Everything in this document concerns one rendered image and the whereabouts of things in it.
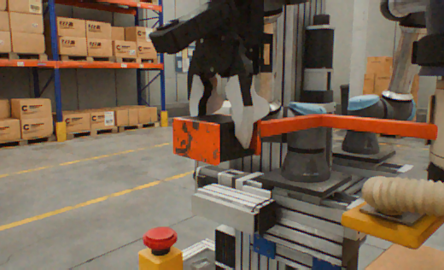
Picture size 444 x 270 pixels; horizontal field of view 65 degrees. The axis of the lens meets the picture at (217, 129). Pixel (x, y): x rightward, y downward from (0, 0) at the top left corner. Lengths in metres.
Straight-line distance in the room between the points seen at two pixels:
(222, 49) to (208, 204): 0.81
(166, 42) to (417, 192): 0.33
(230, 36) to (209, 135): 0.12
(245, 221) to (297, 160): 0.25
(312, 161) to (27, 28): 6.95
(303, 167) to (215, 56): 0.70
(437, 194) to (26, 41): 7.43
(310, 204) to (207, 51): 0.74
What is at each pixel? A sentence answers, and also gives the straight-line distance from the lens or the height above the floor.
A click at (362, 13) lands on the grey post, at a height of 2.02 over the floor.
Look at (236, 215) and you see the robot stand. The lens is 1.12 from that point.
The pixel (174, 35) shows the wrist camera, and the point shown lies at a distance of 0.40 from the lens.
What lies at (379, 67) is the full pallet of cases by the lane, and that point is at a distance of 8.98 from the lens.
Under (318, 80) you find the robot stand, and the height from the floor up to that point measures 1.34.
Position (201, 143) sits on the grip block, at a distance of 0.43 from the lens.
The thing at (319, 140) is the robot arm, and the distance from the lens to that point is 1.10.
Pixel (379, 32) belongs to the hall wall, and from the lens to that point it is 11.25.
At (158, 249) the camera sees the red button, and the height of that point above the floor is 1.02.
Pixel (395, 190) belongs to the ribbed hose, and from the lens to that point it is 0.47.
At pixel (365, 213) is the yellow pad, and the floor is 1.17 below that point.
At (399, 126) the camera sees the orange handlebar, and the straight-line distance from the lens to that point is 0.60.
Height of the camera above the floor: 1.36
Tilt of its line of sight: 9 degrees down
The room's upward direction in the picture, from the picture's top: straight up
